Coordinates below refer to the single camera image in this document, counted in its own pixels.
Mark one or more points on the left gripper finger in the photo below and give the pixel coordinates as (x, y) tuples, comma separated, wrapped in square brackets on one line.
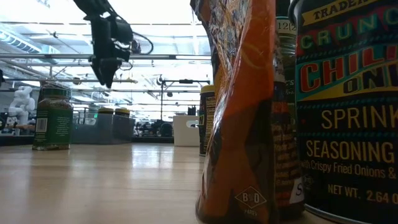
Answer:
[(97, 70), (110, 73)]

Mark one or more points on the green-lid oregano jar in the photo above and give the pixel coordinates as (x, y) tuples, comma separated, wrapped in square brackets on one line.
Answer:
[(286, 140), (53, 121)]

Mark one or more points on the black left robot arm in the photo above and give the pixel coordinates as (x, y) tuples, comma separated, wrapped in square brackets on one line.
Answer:
[(90, 6)]

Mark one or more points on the black background robot arm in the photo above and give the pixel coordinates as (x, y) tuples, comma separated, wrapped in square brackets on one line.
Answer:
[(166, 129)]

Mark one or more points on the long overhead light bar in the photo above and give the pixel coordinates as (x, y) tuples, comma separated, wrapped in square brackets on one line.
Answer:
[(62, 56)]

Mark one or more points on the grey plastic bin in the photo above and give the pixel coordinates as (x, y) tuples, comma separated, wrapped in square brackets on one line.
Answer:
[(105, 130)]

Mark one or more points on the black floor stand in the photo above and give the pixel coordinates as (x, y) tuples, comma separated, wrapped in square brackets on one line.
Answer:
[(186, 81)]

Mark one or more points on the white robot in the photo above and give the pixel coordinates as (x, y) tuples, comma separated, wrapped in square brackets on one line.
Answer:
[(21, 102)]

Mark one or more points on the white plastic bin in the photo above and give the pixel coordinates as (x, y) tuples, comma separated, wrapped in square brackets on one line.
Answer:
[(183, 137)]

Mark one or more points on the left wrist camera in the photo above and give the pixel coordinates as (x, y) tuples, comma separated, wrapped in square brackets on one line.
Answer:
[(122, 31)]

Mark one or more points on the black aluminium table frame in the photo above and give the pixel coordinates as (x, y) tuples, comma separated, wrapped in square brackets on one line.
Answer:
[(15, 140)]

